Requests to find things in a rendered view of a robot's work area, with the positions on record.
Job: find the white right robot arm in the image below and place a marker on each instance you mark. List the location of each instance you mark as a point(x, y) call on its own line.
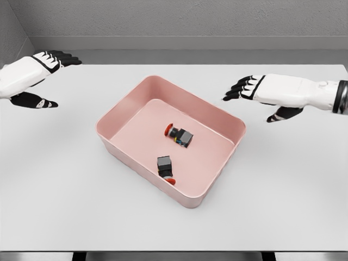
point(330, 95)

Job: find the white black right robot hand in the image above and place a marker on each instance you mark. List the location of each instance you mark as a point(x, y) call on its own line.
point(282, 89)

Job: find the pink rectangular plastic basket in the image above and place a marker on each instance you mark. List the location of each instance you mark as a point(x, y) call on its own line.
point(141, 119)

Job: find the industrial switch with red button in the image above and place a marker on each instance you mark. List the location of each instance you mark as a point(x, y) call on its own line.
point(164, 164)
point(182, 136)

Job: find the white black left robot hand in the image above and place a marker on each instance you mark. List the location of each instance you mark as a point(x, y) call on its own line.
point(21, 74)

